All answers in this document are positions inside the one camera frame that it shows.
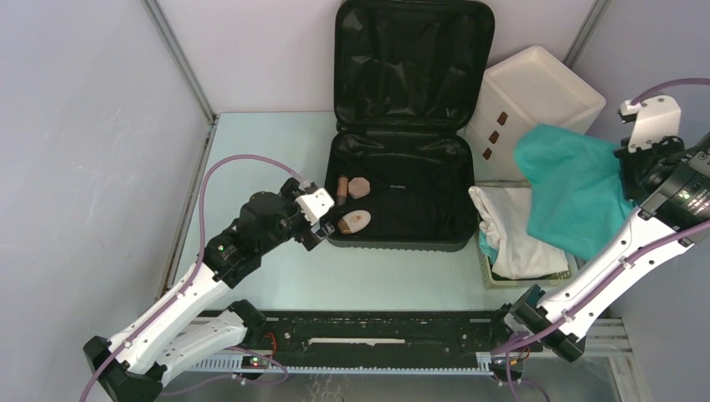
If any light teal bottom garment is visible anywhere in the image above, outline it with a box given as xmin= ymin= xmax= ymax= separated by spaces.
xmin=513 ymin=124 xmax=635 ymax=260

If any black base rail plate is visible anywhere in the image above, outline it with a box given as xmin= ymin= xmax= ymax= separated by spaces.
xmin=221 ymin=309 xmax=556 ymax=374

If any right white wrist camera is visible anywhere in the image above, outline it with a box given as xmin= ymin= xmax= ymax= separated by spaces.
xmin=618 ymin=95 xmax=682 ymax=153

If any white bottle orange logo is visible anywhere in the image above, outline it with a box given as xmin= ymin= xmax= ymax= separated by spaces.
xmin=337 ymin=209 xmax=372 ymax=235

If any brown cosmetic tube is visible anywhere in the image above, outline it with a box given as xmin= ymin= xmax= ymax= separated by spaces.
xmin=336 ymin=176 xmax=349 ymax=206

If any black ribbed hard-shell suitcase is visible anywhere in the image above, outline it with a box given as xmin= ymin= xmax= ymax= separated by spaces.
xmin=325 ymin=1 xmax=496 ymax=252

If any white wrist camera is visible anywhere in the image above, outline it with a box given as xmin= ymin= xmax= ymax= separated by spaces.
xmin=296 ymin=188 xmax=335 ymax=226
xmin=618 ymin=95 xmax=682 ymax=153

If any pale yellow perforated basket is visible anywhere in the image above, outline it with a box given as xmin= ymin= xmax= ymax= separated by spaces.
xmin=476 ymin=180 xmax=578 ymax=290

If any white stacked drawer unit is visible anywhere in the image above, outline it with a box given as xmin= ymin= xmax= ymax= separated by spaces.
xmin=463 ymin=45 xmax=606 ymax=183

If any peach cosmetic tube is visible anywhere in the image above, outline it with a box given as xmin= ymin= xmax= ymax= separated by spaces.
xmin=347 ymin=177 xmax=371 ymax=199

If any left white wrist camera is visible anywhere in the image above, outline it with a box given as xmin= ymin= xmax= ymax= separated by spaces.
xmin=296 ymin=188 xmax=335 ymax=226

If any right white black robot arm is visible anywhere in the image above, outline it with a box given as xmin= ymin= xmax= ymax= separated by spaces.
xmin=486 ymin=137 xmax=709 ymax=362

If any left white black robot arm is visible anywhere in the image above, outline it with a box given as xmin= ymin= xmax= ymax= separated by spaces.
xmin=83 ymin=178 xmax=335 ymax=401

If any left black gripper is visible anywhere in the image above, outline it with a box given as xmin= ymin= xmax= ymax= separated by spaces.
xmin=258 ymin=178 xmax=333 ymax=255

